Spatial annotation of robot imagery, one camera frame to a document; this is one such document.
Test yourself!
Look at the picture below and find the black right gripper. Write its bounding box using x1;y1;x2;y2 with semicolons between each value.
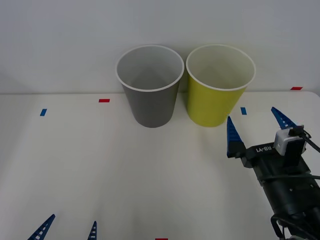
225;106;313;187

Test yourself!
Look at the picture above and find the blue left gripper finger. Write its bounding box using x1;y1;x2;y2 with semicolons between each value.
87;220;98;240
26;213;56;240

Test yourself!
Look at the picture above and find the yellow-green plastic waste bin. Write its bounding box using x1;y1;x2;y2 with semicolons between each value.
185;44;257;128

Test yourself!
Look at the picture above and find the grey plastic waste bin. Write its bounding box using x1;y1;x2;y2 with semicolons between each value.
115;44;185;129

